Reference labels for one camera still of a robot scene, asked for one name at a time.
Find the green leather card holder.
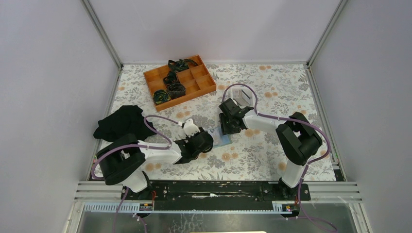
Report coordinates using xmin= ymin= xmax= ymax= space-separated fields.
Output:
xmin=207 ymin=127 xmax=232 ymax=148

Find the white credit card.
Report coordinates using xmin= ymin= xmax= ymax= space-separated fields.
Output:
xmin=208 ymin=128 xmax=225 ymax=147

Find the white plastic card box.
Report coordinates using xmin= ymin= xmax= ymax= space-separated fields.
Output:
xmin=230 ymin=86 xmax=255 ymax=108

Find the black cloth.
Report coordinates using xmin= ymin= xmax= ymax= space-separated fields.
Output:
xmin=93 ymin=105 xmax=155 ymax=142

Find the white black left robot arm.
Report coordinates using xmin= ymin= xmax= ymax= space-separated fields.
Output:
xmin=95 ymin=128 xmax=214 ymax=200

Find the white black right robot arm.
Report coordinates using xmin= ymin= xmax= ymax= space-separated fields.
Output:
xmin=219 ymin=99 xmax=323 ymax=200

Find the stack of white cards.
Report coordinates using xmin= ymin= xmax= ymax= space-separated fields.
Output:
xmin=232 ymin=89 xmax=243 ymax=101

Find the orange wooden compartment tray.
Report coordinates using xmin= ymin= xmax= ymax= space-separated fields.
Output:
xmin=143 ymin=55 xmax=217 ymax=112

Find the dark patterned rolled tie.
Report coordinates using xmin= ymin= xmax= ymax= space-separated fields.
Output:
xmin=167 ymin=83 xmax=186 ymax=100

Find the blue yellow rolled tie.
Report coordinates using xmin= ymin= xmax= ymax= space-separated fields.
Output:
xmin=153 ymin=89 xmax=171 ymax=105

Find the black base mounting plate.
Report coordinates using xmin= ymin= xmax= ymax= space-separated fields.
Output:
xmin=121 ymin=181 xmax=311 ymax=211

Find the dark rolled tie middle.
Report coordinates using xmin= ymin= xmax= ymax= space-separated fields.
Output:
xmin=163 ymin=71 xmax=180 ymax=87

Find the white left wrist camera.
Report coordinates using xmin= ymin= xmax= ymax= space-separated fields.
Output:
xmin=182 ymin=118 xmax=200 ymax=137

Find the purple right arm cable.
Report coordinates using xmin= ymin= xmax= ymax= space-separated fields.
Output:
xmin=222 ymin=83 xmax=332 ymax=168

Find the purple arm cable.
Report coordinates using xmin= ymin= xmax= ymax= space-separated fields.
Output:
xmin=222 ymin=83 xmax=332 ymax=168
xmin=90 ymin=115 xmax=186 ymax=181

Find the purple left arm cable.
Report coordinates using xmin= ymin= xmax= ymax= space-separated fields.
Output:
xmin=90 ymin=115 xmax=186 ymax=181

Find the aluminium frame rail front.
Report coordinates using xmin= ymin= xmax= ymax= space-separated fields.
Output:
xmin=75 ymin=181 xmax=362 ymax=214

